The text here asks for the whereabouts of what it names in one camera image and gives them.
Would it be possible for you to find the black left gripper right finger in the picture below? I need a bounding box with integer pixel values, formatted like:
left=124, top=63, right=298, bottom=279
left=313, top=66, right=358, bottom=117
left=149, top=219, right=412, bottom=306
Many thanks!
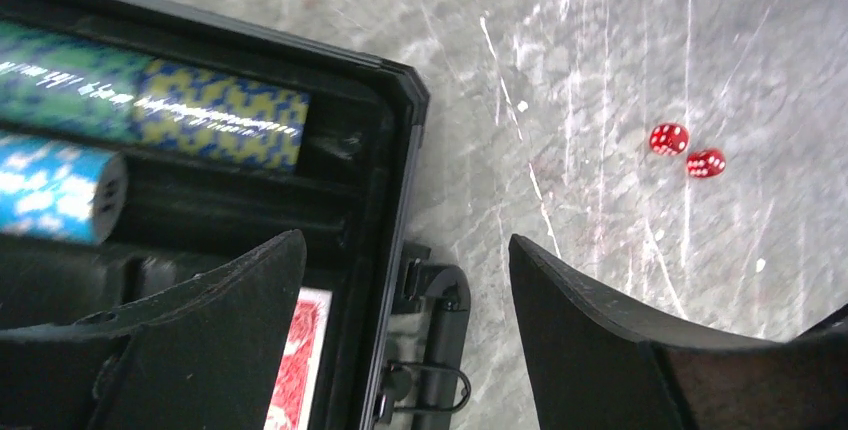
left=509, top=235, right=847, bottom=429

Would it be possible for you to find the green blue chip stack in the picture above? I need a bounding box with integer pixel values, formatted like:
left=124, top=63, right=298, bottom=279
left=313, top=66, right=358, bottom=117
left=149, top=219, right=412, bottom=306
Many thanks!
left=1, top=20, right=153, bottom=142

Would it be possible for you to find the red die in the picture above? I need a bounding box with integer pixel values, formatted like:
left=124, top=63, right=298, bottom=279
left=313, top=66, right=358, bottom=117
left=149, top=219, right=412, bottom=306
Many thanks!
left=686, top=148, right=727, bottom=178
left=648, top=123, right=690, bottom=156

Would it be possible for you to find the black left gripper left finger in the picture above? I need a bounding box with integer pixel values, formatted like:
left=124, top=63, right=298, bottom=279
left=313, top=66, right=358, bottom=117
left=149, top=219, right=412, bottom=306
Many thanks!
left=1, top=230, right=307, bottom=429

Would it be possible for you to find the red playing card deck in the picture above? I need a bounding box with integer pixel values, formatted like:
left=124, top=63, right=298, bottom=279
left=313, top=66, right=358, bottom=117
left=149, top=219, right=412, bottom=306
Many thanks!
left=263, top=287, right=332, bottom=430

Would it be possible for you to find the black poker set case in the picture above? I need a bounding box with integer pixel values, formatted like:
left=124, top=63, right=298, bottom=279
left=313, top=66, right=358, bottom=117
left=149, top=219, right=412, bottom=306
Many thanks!
left=1, top=0, right=471, bottom=429

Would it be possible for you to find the white blue chip stack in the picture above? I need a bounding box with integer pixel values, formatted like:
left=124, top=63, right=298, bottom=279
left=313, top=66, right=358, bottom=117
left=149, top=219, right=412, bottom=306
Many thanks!
left=1, top=131, right=129, bottom=245

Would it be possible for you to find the blue yellow chip stack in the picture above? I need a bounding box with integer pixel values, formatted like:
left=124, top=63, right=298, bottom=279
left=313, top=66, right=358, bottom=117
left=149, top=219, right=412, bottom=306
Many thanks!
left=132, top=59, right=311, bottom=172

